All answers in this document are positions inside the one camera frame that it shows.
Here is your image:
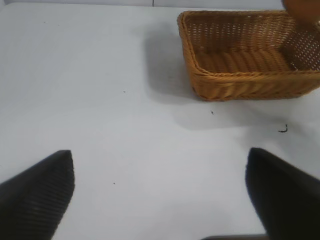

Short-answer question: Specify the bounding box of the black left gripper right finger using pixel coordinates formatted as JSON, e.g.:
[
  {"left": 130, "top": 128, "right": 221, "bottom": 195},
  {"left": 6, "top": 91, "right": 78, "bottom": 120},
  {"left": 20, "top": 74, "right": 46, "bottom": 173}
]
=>
[{"left": 245, "top": 147, "right": 320, "bottom": 240}]

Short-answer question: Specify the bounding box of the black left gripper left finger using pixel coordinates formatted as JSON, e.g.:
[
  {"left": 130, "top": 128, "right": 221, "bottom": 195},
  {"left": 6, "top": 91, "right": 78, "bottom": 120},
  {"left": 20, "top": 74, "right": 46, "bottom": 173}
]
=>
[{"left": 0, "top": 149, "right": 76, "bottom": 240}]

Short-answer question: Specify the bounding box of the orange fruit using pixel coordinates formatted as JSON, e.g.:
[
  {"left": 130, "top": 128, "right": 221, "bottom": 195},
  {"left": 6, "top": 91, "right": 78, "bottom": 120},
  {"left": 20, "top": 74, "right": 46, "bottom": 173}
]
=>
[{"left": 281, "top": 0, "right": 320, "bottom": 27}]

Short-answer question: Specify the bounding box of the brown woven wicker basket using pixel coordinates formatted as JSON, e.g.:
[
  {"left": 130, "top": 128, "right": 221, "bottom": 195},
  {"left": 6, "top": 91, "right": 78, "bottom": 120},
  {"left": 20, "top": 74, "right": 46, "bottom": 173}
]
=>
[{"left": 177, "top": 9, "right": 320, "bottom": 102}]

